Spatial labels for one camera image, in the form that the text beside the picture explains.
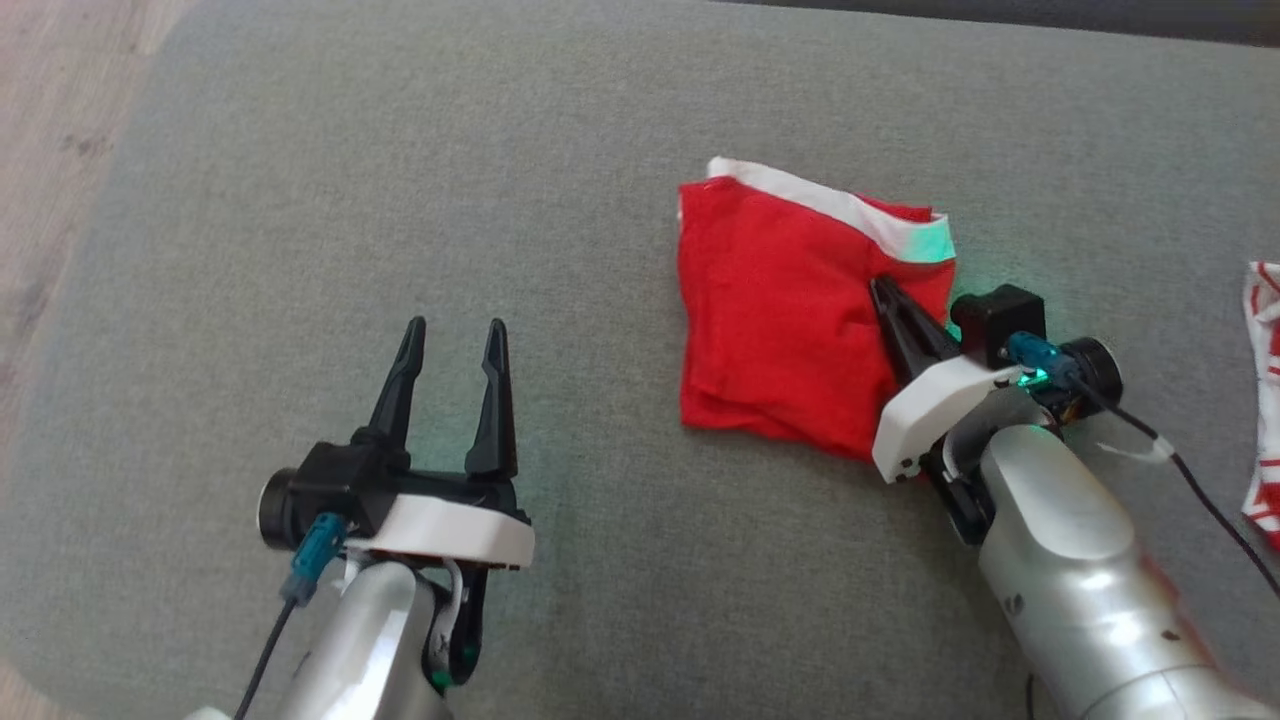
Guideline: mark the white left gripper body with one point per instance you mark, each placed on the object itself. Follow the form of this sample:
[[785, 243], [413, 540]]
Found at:
[[450, 525]]

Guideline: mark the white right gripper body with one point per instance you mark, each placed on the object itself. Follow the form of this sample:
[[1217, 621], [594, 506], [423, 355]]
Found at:
[[930, 410]]

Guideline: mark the red shorts with white stripe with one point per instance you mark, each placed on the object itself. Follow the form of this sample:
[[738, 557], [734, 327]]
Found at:
[[780, 320]]

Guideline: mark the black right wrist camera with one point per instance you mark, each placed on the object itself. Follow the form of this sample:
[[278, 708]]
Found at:
[[1000, 320]]

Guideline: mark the red jersey with number print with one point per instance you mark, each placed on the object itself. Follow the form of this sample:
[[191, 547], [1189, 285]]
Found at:
[[1265, 400]]

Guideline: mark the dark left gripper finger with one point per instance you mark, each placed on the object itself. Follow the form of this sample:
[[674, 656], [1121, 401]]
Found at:
[[492, 410], [398, 400]]

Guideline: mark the large grey sofa seat cushion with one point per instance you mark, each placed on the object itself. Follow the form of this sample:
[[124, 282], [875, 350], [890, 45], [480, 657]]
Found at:
[[600, 200]]

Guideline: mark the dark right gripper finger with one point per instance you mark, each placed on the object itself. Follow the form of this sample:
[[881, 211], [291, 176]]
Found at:
[[925, 325], [900, 345]]

